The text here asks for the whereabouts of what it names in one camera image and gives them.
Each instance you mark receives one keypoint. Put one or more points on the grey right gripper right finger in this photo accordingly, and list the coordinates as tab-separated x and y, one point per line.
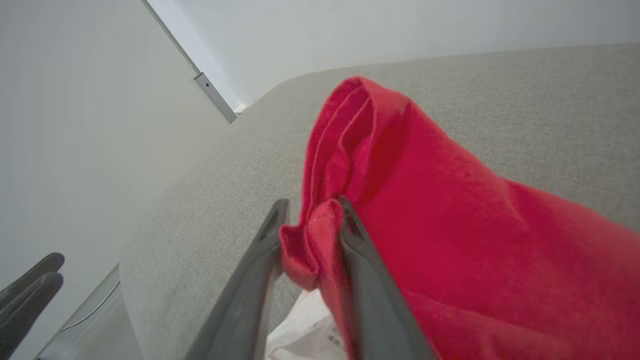
375	310

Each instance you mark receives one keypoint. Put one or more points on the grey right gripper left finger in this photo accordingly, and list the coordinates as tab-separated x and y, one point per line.
245	310

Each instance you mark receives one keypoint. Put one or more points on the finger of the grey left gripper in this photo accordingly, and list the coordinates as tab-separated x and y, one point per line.
42	266
30	305

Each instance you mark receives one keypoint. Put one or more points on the red shirt with striped cuffs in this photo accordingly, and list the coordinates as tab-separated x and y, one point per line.
475	240

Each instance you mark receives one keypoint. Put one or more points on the grey metal trim strip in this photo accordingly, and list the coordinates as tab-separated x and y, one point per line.
215	97

